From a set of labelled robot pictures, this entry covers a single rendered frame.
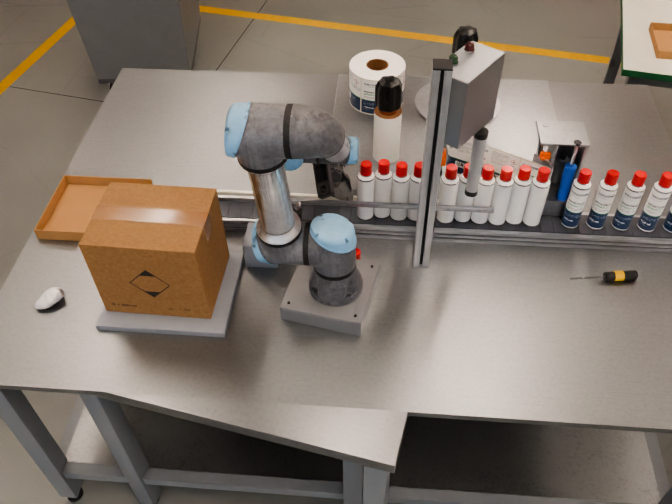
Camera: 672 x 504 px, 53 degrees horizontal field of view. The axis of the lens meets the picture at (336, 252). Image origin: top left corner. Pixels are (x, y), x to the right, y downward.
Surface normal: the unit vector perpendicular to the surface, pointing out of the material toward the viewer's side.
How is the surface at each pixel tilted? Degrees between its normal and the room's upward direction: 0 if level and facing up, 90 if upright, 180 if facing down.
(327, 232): 7
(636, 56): 0
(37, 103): 0
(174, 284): 90
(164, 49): 94
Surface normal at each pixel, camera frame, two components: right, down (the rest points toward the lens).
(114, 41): 0.06, 0.77
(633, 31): -0.02, -0.68
